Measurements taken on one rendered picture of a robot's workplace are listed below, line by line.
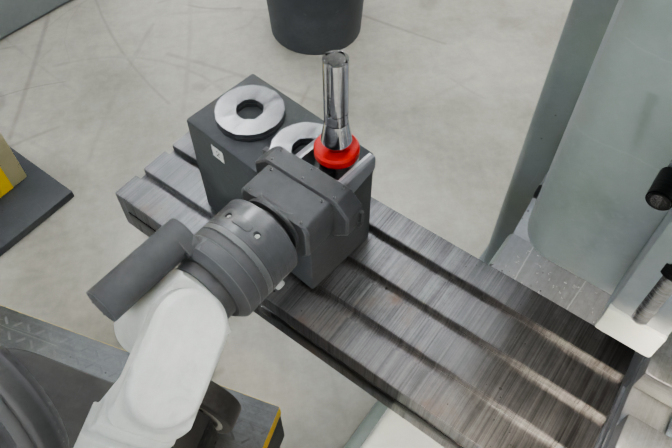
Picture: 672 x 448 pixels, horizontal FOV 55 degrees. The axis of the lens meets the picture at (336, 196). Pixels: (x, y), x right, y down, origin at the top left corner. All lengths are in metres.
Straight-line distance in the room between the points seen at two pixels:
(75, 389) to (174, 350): 0.84
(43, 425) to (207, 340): 0.24
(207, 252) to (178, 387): 0.11
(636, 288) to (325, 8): 2.19
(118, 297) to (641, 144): 0.40
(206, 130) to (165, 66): 1.90
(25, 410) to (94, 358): 1.26
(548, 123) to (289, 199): 0.57
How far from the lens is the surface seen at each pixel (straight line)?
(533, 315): 0.93
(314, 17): 2.57
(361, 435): 1.63
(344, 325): 0.88
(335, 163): 0.64
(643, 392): 0.85
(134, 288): 0.56
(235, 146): 0.82
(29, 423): 0.32
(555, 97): 1.05
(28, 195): 2.40
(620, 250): 0.49
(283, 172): 0.64
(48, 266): 2.24
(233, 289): 0.57
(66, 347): 1.60
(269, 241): 0.58
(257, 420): 1.44
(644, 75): 0.39
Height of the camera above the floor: 1.76
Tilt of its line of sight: 53 degrees down
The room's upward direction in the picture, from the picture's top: straight up
